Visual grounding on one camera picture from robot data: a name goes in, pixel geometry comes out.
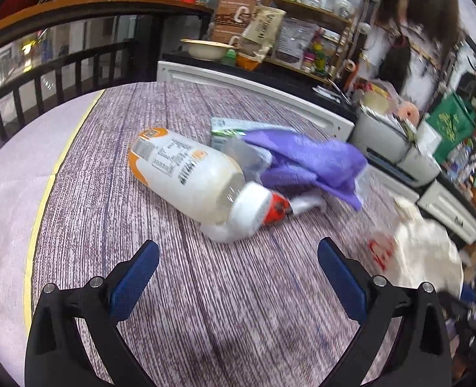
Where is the curved wooden rail shelf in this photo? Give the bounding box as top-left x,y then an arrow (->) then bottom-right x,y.
0,0 -> 213,48

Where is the cream bowl on counter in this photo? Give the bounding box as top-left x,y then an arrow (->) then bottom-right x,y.
181,38 -> 233,61

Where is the green milk carton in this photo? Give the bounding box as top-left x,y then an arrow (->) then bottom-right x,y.
210,117 -> 296,150

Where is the red white snack wrapper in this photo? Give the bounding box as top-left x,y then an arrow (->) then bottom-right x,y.
263,189 -> 327,225

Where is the white plastic milk bottle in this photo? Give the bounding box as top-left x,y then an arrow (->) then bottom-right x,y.
128,128 -> 273,244

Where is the white drawer cabinet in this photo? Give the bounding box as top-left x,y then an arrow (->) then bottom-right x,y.
157,60 -> 354,142

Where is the green tote bag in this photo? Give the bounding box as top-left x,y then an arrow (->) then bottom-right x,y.
426,93 -> 476,164

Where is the brown paper bag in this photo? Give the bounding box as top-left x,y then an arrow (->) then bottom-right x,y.
238,5 -> 286,64

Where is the purple plastic bag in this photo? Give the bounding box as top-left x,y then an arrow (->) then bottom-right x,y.
241,128 -> 367,211

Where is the white printer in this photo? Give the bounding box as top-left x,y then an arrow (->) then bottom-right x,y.
348,105 -> 441,188

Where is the white desk drawer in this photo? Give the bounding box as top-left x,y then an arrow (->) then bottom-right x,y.
417,180 -> 476,245

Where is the beige paper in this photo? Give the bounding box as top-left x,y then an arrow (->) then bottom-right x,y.
368,197 -> 464,298

